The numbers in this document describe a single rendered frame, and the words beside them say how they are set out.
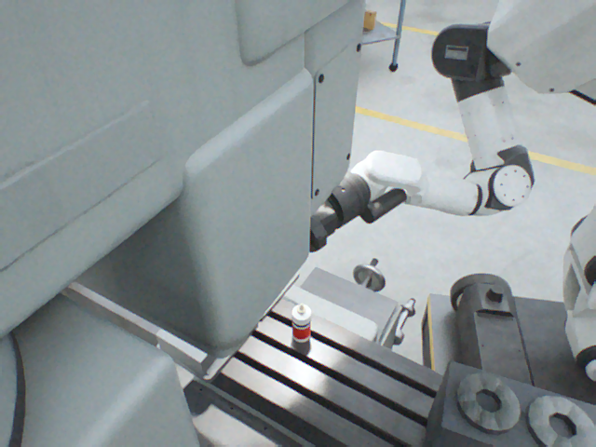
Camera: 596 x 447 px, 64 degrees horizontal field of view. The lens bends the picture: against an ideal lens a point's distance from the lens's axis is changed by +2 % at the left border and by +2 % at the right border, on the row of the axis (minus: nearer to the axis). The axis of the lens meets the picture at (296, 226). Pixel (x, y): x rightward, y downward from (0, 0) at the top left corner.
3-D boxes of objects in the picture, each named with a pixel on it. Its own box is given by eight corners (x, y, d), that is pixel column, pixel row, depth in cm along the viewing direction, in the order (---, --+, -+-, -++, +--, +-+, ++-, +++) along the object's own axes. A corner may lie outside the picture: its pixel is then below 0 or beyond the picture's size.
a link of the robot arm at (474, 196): (406, 209, 96) (489, 223, 100) (431, 207, 86) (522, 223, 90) (414, 157, 96) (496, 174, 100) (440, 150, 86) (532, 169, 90)
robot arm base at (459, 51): (473, 84, 104) (467, 30, 102) (535, 69, 94) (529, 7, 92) (434, 92, 95) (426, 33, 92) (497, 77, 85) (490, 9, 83)
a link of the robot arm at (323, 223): (268, 189, 80) (319, 163, 86) (271, 230, 87) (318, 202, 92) (318, 226, 73) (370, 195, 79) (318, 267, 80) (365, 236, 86)
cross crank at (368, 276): (357, 274, 164) (359, 250, 156) (387, 287, 160) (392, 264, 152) (336, 305, 154) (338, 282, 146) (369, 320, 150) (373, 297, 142)
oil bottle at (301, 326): (298, 324, 105) (298, 293, 98) (313, 331, 104) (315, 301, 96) (289, 337, 103) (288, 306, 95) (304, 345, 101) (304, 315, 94)
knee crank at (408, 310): (404, 298, 168) (407, 287, 164) (420, 304, 166) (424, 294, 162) (381, 344, 154) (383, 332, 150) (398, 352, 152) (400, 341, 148)
